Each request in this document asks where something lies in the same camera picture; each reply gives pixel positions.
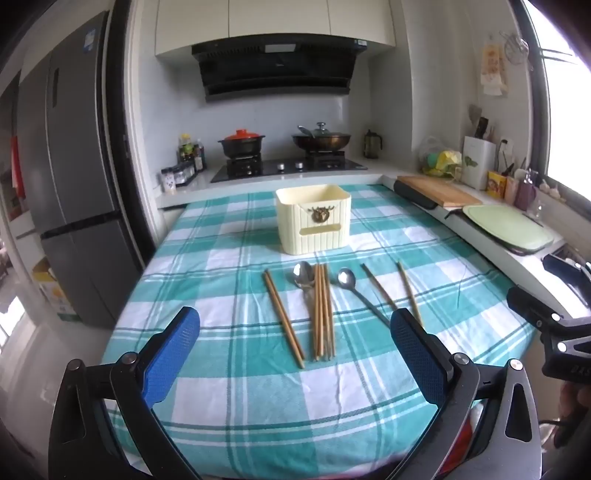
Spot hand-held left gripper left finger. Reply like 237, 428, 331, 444
48, 306, 201, 480

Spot black gas stove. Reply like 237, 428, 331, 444
211, 155, 369, 184

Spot dark kettle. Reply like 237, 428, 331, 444
363, 129, 384, 160

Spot wooden cutting board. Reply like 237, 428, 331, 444
397, 175, 485, 208

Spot condiment bottles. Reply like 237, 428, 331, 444
177, 134, 206, 174

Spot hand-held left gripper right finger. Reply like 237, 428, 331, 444
383, 308, 542, 480

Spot white wall cabinets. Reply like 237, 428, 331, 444
154, 0, 398, 58

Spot green checked tablecloth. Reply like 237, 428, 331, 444
99, 182, 539, 480

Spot wok with glass lid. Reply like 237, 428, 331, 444
291, 122, 352, 152

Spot hanging yellow towel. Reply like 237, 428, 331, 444
478, 44, 509, 97

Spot wooden chopstick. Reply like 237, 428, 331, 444
324, 264, 336, 360
263, 271, 303, 369
313, 264, 320, 361
321, 264, 330, 361
361, 263, 399, 310
267, 270, 306, 366
397, 261, 424, 325
318, 264, 325, 361

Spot steel spoon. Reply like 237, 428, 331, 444
291, 261, 335, 358
337, 268, 392, 328

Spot black oblong pad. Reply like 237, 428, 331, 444
393, 179, 438, 210

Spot black clay pot red lid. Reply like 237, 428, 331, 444
218, 129, 264, 158

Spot cream ribbed utensil holder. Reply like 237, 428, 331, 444
274, 184, 352, 256

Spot grey refrigerator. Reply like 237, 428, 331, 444
16, 9, 145, 330

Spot black range hood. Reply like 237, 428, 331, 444
191, 38, 370, 103

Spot plastic bag with produce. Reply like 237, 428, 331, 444
418, 136, 464, 178

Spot kitchen spatulas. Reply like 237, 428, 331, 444
468, 104, 491, 140

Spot person's right hand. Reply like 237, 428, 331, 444
555, 381, 591, 448

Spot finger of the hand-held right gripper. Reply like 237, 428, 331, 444
506, 285, 591, 358
541, 253, 591, 297

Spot purple cup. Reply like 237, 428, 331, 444
515, 178, 537, 212

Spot spice jar rack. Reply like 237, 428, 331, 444
161, 161, 197, 193

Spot cardboard box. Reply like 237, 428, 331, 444
31, 257, 80, 324

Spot green cutting board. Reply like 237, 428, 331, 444
462, 204, 555, 252

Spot wire wall hanger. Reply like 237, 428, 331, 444
500, 31, 533, 71

